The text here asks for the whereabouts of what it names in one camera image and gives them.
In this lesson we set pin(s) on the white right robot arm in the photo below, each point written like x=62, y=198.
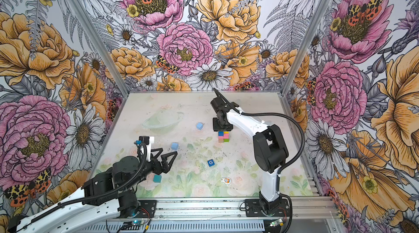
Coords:
x=269, y=147

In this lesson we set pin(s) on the blue letter G block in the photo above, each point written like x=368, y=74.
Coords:
x=211, y=162

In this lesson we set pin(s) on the pink rectangular block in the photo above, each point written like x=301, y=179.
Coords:
x=223, y=137

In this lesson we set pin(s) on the aluminium corner post left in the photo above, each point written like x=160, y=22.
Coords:
x=79, y=9

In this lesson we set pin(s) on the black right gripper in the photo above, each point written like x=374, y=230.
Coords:
x=215, y=127

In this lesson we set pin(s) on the aluminium corner post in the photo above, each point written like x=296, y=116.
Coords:
x=318, y=14
x=79, y=9

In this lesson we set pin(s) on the light blue cube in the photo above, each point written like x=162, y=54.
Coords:
x=199, y=126
x=174, y=146

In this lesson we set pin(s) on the teal cube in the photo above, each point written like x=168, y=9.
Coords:
x=157, y=178

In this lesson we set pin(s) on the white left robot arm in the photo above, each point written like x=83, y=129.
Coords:
x=109, y=194

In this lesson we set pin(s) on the aluminium front rail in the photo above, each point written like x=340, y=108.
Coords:
x=188, y=209

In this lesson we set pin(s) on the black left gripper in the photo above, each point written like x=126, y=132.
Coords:
x=159, y=169

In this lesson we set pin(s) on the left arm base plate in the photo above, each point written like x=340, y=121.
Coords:
x=147, y=209

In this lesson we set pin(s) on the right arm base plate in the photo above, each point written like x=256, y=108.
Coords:
x=261, y=208

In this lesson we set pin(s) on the green circuit board right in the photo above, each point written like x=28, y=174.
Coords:
x=277, y=222

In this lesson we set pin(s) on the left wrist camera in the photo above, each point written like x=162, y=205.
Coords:
x=144, y=145

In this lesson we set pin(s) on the aluminium corner post right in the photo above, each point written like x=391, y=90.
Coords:
x=318, y=14

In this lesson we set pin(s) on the grey vented cable duct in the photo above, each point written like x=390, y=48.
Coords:
x=207, y=226

